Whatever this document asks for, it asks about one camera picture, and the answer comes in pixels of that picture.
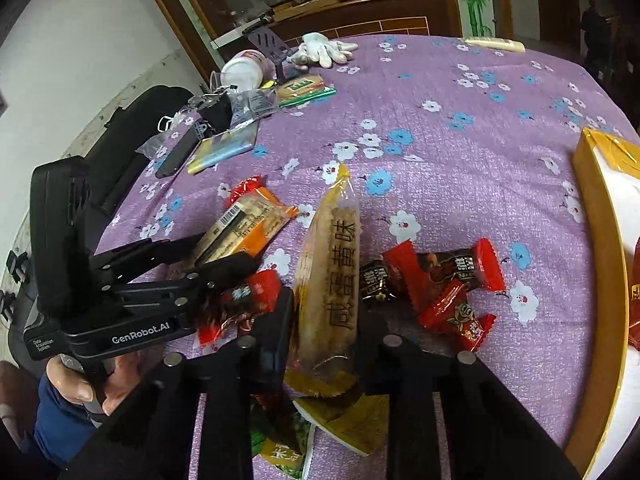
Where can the black backpack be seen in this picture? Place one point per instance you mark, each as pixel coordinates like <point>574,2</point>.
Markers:
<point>114,160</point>

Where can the finger of the black left gripper device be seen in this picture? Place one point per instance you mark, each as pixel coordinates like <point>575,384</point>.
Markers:
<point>251,364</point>

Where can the white cloth glove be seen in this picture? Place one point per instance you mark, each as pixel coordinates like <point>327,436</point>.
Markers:
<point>317,49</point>

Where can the red black sugar candy packet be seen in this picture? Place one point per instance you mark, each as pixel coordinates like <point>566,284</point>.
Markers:
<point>423,277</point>

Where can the green biscuit packet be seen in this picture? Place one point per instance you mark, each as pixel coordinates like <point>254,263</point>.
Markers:
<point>303,89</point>

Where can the green pea snack packet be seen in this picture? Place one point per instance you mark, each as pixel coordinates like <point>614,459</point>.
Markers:
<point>280,436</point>

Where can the wooden counter cabinet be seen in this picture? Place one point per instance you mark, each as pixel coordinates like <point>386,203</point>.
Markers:
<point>373,17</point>

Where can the white tube on table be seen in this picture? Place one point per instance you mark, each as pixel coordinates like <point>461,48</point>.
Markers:
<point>500,44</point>

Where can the yellow green snack packet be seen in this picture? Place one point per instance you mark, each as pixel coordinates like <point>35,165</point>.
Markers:
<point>341,409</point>

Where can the clear plastic bag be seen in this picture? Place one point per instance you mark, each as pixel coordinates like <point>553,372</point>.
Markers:
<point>251,105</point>

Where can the salted egg yolk biscuit packet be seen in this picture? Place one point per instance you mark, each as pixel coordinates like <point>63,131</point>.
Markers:
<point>326,281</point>

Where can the person in dark coat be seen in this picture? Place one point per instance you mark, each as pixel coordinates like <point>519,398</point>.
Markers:
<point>595,29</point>

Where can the black right gripper finger device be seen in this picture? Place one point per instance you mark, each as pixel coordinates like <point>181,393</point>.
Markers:
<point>390,365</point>

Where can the yellow blue booklet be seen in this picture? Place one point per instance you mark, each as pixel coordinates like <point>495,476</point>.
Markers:
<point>223,146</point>

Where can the orange cracker packet with barcode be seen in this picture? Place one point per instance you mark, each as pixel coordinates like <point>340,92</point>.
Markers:
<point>248,225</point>

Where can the yellow cardboard box tray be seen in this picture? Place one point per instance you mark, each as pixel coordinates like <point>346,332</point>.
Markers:
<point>607,172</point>

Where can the person's left hand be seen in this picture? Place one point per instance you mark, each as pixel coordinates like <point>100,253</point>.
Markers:
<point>78,389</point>

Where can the black phone stand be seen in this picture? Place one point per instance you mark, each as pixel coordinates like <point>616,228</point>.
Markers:
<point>272,46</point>

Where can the white plastic jar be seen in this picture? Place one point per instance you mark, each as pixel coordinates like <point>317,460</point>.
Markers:
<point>247,70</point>

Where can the black smartphone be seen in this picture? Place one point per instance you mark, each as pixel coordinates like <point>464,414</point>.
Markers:
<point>181,152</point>

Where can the plastic bag with masks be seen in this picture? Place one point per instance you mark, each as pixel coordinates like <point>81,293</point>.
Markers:
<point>168,128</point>

